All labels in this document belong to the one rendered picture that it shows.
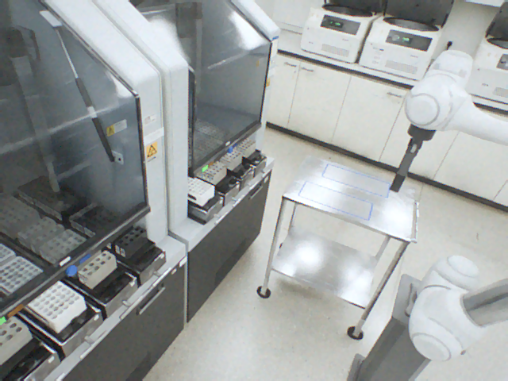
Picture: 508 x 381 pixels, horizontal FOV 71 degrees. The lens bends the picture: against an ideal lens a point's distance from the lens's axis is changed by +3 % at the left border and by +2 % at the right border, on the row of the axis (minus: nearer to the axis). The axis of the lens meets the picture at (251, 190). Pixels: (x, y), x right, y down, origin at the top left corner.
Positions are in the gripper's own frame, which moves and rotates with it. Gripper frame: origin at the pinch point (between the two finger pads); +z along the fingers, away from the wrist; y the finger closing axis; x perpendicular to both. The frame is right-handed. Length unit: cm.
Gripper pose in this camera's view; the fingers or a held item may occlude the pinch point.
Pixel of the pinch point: (398, 178)
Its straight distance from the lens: 129.5
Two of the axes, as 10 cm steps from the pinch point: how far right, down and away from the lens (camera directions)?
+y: 4.8, -4.9, 7.3
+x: -8.7, -3.8, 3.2
